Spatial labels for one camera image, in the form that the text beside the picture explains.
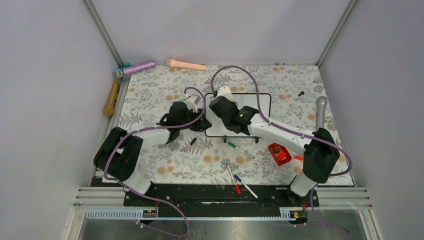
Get red plastic box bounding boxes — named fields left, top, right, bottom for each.
left=267, top=143, right=292, bottom=166

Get silver toy microphone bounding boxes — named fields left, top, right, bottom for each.
left=315, top=96, right=328, bottom=131

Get gold toy microphone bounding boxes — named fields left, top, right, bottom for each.
left=103, top=80, right=120, bottom=117

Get green capped marker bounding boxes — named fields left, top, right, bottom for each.
left=227, top=142, right=255, bottom=159

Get small black-framed whiteboard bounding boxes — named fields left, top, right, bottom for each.
left=205, top=92, right=272, bottom=143

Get brown cylinder in box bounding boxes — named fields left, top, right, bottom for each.
left=272, top=146, right=282, bottom=156

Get red capped marker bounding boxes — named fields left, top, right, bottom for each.
left=226, top=163, right=242, bottom=195

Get black marker cap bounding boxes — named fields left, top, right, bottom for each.
left=190, top=137, right=197, bottom=146

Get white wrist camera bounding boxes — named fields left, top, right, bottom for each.
left=183, top=95, right=204, bottom=113
left=213, top=85, right=235, bottom=102

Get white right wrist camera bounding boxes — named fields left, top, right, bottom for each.
left=213, top=85, right=235, bottom=102

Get purple glitter microphone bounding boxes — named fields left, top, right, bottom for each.
left=112, top=61, right=156, bottom=79

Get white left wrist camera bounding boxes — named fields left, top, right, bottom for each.
left=183, top=95, right=204, bottom=113

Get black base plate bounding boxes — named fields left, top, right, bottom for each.
left=123, top=183, right=320, bottom=217

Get blue capped marker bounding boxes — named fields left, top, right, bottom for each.
left=233, top=174, right=259, bottom=200

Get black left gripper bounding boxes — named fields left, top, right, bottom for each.
left=178, top=107, right=212, bottom=132

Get floral table mat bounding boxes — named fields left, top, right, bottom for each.
left=114, top=65, right=326, bottom=186

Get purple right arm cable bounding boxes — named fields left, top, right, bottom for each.
left=210, top=65, right=354, bottom=238

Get red plastic triangle piece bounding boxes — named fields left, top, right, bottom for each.
left=294, top=155, right=304, bottom=161

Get peach toy microphone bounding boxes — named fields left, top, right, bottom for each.
left=166, top=58, right=206, bottom=71

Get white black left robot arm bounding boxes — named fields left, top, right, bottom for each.
left=93, top=101, right=212, bottom=206

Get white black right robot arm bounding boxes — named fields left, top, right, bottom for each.
left=208, top=95, right=340, bottom=206

